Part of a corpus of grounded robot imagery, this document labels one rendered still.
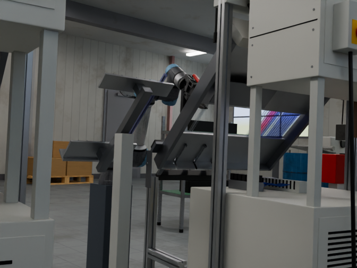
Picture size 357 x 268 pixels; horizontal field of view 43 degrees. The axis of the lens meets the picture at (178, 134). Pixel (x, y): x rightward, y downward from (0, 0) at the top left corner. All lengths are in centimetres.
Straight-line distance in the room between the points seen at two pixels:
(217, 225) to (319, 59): 68
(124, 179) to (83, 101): 884
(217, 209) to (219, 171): 14
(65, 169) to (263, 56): 782
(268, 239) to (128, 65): 1014
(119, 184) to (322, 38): 99
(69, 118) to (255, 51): 909
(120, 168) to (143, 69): 986
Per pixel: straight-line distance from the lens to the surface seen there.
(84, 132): 1070
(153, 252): 208
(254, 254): 159
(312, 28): 144
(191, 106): 189
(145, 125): 265
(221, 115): 166
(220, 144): 165
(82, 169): 942
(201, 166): 223
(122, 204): 193
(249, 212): 159
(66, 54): 1063
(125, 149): 192
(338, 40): 144
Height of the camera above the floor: 77
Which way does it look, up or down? 2 degrees up
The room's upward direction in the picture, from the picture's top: 2 degrees clockwise
